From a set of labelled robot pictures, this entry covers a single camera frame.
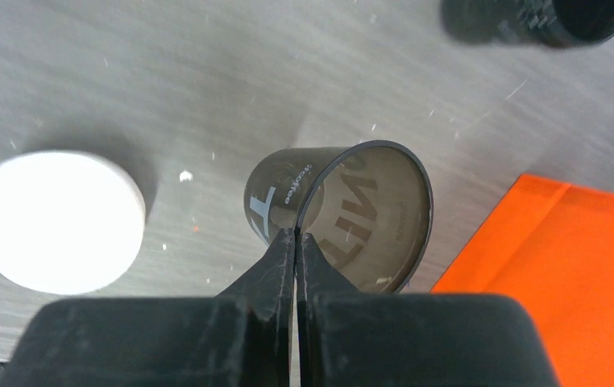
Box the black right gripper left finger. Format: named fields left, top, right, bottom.
left=0, top=230, right=296, bottom=386

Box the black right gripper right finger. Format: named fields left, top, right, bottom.
left=296, top=234, right=558, bottom=386

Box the black paper coffee cup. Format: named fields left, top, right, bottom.
left=243, top=140, right=434, bottom=293

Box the stack of white lids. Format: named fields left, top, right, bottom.
left=0, top=150, right=147, bottom=295

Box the orange paper takeout bag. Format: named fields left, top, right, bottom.
left=434, top=174, right=614, bottom=386

